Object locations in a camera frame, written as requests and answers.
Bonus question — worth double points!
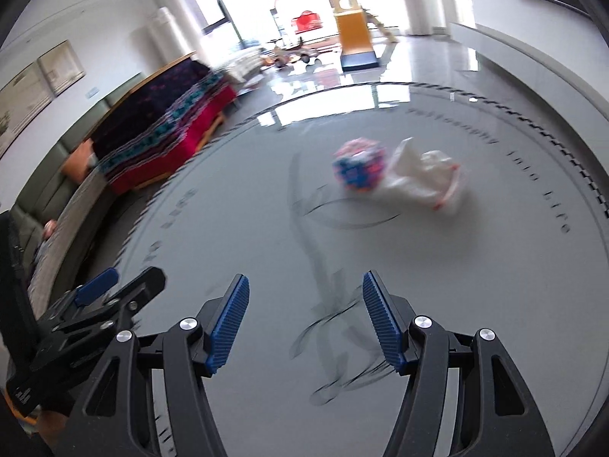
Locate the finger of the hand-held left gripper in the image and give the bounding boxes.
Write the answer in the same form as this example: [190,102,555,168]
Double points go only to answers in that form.
[74,267,120,307]
[101,267,168,316]

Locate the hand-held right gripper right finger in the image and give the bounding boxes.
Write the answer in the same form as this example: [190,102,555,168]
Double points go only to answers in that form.
[362,271,555,457]

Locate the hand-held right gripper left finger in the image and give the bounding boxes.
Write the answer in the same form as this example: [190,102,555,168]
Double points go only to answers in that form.
[54,273,250,457]

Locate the grey-green sofa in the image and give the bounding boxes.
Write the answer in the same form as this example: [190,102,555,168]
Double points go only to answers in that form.
[10,74,163,305]

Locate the orange cushion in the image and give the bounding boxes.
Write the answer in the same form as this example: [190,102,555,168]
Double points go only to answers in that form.
[64,140,98,184]

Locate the white plastic bag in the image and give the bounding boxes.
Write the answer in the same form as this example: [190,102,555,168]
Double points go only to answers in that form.
[381,137,468,215]

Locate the pink blue patterned bag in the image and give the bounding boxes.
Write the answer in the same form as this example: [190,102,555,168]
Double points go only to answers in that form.
[333,138,387,194]

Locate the colourful striped covered table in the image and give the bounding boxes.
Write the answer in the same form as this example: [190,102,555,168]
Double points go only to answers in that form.
[92,52,239,196]

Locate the ride-on toy car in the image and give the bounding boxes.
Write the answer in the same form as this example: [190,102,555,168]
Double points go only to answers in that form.
[272,40,325,66]

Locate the yellow play slide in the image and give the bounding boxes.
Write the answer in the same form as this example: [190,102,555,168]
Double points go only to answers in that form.
[330,0,381,72]

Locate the framed wall painting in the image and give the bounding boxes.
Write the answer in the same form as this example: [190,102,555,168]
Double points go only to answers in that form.
[38,40,86,96]
[0,62,53,153]

